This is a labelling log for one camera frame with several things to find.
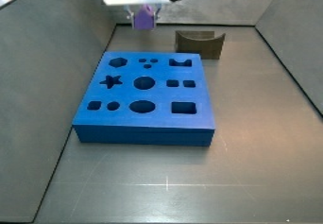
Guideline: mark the purple three prong object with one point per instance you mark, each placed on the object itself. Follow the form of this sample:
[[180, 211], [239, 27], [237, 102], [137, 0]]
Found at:
[[142, 18]]

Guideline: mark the blue foam shape block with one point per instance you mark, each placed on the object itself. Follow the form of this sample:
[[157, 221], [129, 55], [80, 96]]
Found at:
[[146, 98]]

